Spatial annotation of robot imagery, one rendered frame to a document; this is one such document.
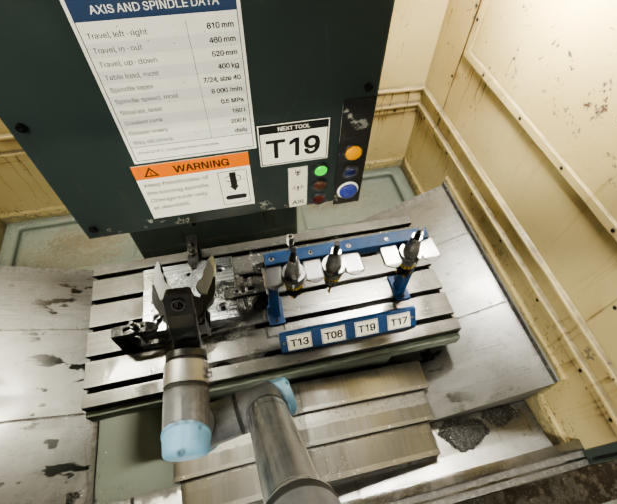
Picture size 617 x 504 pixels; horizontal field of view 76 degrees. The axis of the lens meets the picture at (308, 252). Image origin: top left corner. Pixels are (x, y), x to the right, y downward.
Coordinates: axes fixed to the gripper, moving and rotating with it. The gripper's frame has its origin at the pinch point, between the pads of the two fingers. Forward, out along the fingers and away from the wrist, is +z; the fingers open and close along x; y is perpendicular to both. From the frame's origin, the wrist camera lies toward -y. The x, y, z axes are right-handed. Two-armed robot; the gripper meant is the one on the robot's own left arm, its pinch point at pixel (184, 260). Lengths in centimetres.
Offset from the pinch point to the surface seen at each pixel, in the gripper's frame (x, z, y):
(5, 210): -100, 90, 78
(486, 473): 72, -45, 63
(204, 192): 8.3, -3.6, -22.8
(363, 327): 44, 0, 51
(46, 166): -9.4, -4.2, -31.2
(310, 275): 27.1, 5.9, 23.8
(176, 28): 10.1, -2.7, -46.0
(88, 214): -8.4, -4.5, -21.8
